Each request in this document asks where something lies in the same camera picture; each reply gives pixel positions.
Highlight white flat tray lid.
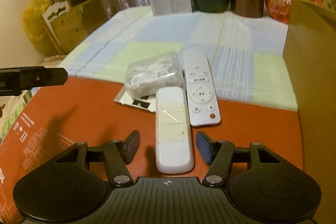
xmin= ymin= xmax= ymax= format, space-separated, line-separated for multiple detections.
xmin=114 ymin=87 xmax=155 ymax=113

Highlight clear box of floss picks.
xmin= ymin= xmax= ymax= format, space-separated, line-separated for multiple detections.
xmin=124 ymin=51 xmax=184 ymax=99

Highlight yellow plastic bag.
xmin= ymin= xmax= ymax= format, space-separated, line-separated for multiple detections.
xmin=22 ymin=0 xmax=57 ymax=57

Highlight cardboard boxes on floor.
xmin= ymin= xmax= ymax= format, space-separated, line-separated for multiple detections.
xmin=41 ymin=0 xmax=108 ymax=55

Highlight open cardboard box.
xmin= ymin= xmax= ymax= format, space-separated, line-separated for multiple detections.
xmin=283 ymin=0 xmax=335 ymax=223

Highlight white remote with buttons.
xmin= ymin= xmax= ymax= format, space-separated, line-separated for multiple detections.
xmin=183 ymin=48 xmax=221 ymax=127

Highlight white plain remote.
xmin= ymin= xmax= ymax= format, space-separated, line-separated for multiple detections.
xmin=155 ymin=86 xmax=194 ymax=174

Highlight checkered pastel tablecloth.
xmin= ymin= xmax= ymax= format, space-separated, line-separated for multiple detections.
xmin=61 ymin=7 xmax=297 ymax=110

